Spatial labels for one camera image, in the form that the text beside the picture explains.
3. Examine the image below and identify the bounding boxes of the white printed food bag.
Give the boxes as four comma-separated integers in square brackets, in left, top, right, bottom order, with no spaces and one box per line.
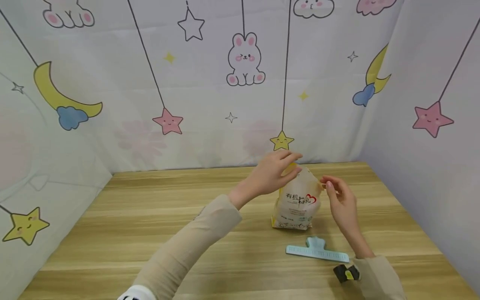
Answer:
[271,162,324,231]

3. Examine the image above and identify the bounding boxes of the black wrist band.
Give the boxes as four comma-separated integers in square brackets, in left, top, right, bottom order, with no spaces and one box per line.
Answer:
[333,264,361,284]

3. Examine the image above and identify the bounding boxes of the person's right forearm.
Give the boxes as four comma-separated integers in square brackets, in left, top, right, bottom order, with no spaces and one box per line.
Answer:
[345,227,408,300]

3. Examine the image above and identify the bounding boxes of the person's right hand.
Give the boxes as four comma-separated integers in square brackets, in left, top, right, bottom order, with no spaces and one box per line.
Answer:
[320,175,359,233]

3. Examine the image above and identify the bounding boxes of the person's left hand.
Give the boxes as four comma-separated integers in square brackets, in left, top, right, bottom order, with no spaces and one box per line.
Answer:
[240,150,303,198]

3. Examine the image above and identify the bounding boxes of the light blue bag clip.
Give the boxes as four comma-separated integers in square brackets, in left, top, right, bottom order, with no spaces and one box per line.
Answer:
[285,236,350,263]

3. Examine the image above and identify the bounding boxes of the person's left forearm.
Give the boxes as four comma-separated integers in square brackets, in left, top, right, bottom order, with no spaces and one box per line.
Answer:
[117,187,250,300]

